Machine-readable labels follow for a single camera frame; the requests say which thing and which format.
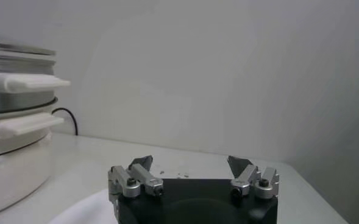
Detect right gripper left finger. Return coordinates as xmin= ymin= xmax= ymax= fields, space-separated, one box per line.
xmin=107 ymin=155 xmax=165 ymax=214

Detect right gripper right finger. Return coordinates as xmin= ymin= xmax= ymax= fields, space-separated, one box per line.
xmin=227 ymin=155 xmax=280 ymax=200

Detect scattered dark crumbs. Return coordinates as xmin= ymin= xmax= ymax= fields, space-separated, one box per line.
xmin=159 ymin=170 xmax=191 ymax=179

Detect round white plate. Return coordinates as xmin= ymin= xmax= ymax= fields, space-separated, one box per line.
xmin=49 ymin=188 xmax=119 ymax=224

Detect white electric cooker pot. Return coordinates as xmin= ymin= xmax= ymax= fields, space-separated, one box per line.
xmin=0 ymin=97 xmax=66 ymax=219

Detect black cooker power cable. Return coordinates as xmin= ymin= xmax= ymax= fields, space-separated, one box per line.
xmin=51 ymin=107 xmax=79 ymax=136

